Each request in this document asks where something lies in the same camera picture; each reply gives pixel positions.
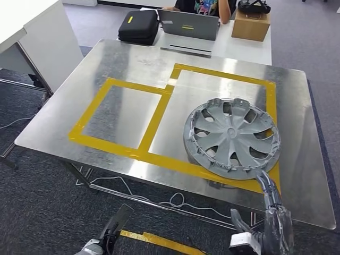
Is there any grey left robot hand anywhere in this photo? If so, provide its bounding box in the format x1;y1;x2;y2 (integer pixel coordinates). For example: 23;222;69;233
100;203;134;249

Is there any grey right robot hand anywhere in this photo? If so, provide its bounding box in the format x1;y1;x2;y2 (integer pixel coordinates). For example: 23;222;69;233
230;171;295;255

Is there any grey plastic wheel hubcap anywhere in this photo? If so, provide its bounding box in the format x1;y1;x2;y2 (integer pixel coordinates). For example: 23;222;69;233
183;97;282;181

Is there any steel top workbench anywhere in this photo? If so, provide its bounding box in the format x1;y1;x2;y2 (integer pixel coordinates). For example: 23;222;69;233
14;38;337;232

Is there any yellow floor tape strip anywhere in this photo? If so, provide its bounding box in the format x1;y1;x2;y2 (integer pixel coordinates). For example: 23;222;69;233
119;229;207;255

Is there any white table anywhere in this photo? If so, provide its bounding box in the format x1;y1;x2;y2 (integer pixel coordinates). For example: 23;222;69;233
117;6;273;66

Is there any black zipped carry case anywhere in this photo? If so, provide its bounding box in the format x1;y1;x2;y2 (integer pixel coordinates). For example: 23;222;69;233
118;9;159;46

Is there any white desk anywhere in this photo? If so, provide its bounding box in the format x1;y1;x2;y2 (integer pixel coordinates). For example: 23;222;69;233
0;0;84;95

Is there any brown cardboard box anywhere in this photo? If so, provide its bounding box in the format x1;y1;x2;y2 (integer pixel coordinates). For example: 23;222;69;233
231;8;271;43

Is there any grey laptop computer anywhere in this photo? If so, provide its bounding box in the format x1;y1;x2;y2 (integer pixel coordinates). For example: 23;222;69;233
157;8;221;58

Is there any person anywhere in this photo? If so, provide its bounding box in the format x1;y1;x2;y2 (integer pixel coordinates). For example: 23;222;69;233
162;0;237;26

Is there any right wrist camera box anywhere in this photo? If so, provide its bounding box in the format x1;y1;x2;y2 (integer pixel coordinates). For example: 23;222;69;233
228;231;262;255

